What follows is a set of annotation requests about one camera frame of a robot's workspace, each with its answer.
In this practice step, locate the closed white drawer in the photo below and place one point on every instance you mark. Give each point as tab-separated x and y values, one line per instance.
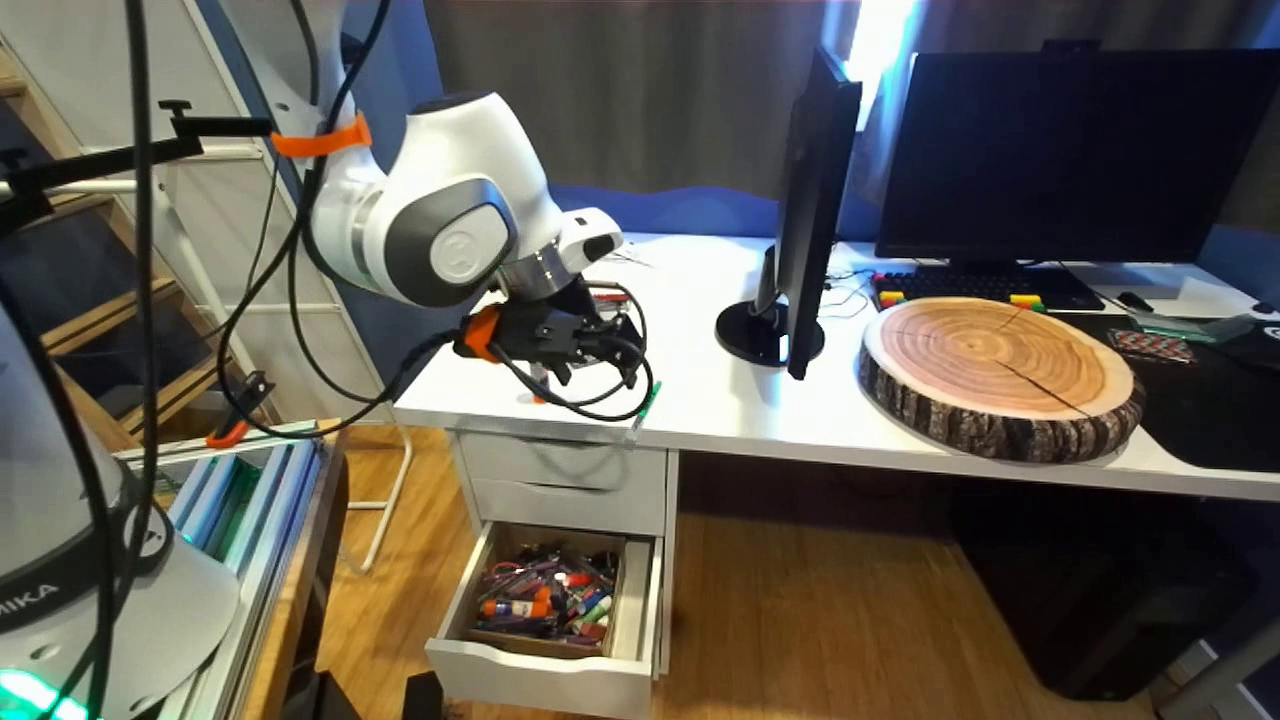
560	458
570	508

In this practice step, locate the green yellow red block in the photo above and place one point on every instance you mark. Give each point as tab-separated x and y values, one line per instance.
1027	301

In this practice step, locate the black keyboard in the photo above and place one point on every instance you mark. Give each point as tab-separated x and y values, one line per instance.
980	283

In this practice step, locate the large black monitor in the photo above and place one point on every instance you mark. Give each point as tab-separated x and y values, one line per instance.
1070	150

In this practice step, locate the heap of pens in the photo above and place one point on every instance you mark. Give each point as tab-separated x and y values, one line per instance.
545	595

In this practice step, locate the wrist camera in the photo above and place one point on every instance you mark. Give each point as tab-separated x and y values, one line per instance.
525	335

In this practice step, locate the wooden stairs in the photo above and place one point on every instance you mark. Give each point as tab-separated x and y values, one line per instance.
100	320

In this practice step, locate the slim black monitor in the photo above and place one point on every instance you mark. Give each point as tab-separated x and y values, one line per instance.
815	200

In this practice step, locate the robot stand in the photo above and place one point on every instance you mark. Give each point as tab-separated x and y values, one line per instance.
262	500

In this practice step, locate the white drawer unit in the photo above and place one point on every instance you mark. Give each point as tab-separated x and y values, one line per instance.
570	480

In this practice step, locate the open white drawer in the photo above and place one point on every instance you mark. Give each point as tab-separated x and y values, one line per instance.
540	680

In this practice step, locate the white ladder frame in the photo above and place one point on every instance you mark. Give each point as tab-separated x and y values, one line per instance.
230	250

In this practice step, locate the grey curtain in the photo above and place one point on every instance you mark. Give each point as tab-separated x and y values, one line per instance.
620	90

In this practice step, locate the black desk mat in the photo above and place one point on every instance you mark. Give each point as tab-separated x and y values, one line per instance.
1210	410

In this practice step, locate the orange and black clamp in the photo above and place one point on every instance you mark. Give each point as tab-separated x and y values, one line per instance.
238	415

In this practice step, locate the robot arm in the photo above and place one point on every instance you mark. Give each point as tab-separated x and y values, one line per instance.
450	150

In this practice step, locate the yellow and red block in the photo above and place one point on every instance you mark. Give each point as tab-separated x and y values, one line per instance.
891	298

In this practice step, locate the green glass piece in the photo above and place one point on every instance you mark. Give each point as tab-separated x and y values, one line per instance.
1200	328

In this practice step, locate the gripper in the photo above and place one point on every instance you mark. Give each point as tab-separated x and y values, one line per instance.
580	305

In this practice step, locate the black computer mouse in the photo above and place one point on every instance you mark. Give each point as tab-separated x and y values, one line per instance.
1136	300

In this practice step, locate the green pen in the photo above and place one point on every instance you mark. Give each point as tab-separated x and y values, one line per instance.
646	408

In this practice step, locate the wood slice cushion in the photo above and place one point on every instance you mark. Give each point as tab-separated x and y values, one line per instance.
1000	370

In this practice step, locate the black computer tower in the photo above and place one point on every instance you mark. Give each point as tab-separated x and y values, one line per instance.
1100	590

